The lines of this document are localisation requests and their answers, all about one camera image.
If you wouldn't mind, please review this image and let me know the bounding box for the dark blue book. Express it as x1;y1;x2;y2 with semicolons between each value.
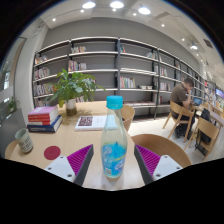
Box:
26;115;63;134

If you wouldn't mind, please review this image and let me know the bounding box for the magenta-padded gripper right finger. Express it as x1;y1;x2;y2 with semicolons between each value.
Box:
133;144;183;186

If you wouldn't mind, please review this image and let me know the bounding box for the group of ceiling lights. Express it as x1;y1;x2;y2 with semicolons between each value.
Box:
51;0;199;51

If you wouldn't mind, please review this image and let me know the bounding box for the slatted wooden chair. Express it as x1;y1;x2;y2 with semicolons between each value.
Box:
184;116;221;156
162;100;195;143

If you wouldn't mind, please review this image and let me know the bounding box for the flat round red coaster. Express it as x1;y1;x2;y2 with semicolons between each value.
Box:
43;145;62;161

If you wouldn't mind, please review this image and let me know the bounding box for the laptop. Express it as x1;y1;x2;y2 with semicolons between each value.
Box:
192;96;203;106

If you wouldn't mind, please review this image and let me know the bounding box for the person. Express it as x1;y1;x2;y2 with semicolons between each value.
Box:
170;77;198;138

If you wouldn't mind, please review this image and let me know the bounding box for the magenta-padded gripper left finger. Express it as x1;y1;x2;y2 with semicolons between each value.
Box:
43;144;94;187

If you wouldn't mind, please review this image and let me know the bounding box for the clear bottle with blue cap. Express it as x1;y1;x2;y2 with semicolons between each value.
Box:
100;95;129;179

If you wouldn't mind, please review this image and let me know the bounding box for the white magazine with dark print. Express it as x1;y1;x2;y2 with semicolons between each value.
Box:
74;115;108;132

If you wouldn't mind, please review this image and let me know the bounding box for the patterned grey-green mug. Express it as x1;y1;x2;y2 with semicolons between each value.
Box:
14;128;34;154

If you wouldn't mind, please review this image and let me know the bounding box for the grey bookshelf unit with books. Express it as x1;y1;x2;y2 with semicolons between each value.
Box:
32;36;206;118

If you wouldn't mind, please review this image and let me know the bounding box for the pink book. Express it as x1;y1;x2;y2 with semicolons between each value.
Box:
27;105;60;118

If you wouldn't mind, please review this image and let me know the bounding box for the red book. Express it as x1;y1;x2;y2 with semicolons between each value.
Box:
28;113;60;126

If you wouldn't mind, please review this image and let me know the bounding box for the green potted plant, white pot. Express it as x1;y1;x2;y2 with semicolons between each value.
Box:
46;68;106;117

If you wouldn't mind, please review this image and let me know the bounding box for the green potted floor plant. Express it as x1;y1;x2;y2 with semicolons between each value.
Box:
6;96;20;113

